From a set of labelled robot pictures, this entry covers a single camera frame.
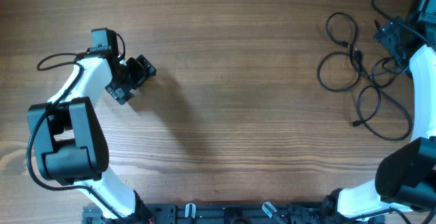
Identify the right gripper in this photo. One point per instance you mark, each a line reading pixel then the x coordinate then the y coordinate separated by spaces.
pixel 387 35

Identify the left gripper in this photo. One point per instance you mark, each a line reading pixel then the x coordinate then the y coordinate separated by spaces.
pixel 141 75

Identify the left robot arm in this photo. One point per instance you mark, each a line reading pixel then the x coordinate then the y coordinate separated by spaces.
pixel 67 149

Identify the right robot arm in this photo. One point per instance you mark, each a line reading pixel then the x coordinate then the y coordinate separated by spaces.
pixel 405 180

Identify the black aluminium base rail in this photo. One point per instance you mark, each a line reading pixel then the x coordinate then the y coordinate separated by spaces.
pixel 303 213

